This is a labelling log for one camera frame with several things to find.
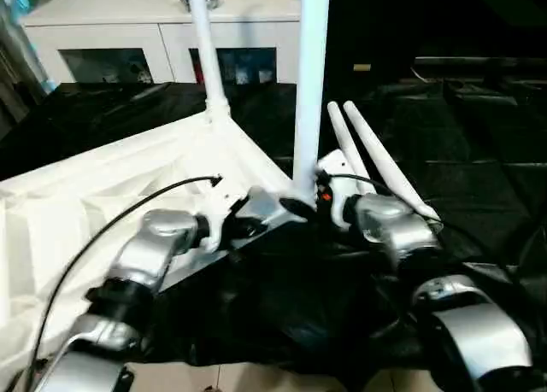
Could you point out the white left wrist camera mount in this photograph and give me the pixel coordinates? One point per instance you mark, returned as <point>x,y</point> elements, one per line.
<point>222,212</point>

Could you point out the black work mat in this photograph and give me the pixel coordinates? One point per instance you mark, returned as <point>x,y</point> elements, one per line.
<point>470,153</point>

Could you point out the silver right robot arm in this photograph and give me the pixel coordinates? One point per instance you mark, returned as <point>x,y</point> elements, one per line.
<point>406,234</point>

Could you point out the red white figure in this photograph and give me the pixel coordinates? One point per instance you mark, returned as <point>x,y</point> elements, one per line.
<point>197,67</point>

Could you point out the small yellow label tag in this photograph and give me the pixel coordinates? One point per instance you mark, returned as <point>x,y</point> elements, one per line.
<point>361,67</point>

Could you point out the white plastic table leg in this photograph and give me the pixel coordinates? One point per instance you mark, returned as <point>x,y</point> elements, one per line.
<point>312,67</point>
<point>209,59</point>
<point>342,131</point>
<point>384,157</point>

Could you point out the blue white striped pole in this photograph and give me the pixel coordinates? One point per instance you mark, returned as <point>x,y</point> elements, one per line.
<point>42,67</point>

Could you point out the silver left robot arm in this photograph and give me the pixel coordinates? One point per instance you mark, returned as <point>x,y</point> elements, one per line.
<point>145,247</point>

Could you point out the white plastic table top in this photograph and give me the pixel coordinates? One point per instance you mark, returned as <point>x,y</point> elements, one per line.
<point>107,187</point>

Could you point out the white glass-door cabinet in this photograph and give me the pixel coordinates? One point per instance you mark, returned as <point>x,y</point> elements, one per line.
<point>107,16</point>

